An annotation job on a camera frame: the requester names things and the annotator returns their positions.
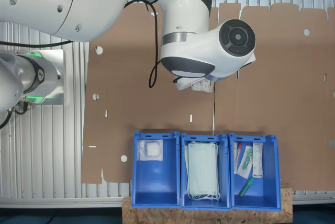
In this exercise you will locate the printed white cotton packet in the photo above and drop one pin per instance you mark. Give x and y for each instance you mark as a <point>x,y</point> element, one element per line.
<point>202,86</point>

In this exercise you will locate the clear cotton packet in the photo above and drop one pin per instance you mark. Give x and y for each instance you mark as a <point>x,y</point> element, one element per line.
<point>151,150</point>

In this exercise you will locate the brown cardboard sheet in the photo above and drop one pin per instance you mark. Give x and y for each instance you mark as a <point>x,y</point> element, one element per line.
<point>117,90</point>
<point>274,103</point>

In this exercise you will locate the pale green face mask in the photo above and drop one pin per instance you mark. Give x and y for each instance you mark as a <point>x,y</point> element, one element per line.
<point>186,161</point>
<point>202,169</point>

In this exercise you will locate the red-capped tube packet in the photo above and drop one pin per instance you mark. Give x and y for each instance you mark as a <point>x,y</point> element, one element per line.
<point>237,156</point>

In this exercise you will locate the green tube in clear packet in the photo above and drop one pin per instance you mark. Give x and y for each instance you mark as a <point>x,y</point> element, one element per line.
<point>245,161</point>

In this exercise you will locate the blue plastic bin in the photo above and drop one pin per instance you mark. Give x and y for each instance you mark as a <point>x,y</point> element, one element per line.
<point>157,182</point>
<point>261,195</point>
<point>204,203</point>

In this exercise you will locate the white printed flat packet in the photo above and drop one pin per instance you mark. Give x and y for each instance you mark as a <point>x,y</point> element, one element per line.
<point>257,161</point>

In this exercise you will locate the loose green tube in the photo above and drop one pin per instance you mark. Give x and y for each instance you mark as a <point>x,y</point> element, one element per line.
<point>246,188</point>

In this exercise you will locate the chipboard wooden plank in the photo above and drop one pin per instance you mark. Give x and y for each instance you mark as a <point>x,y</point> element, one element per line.
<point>209,216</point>

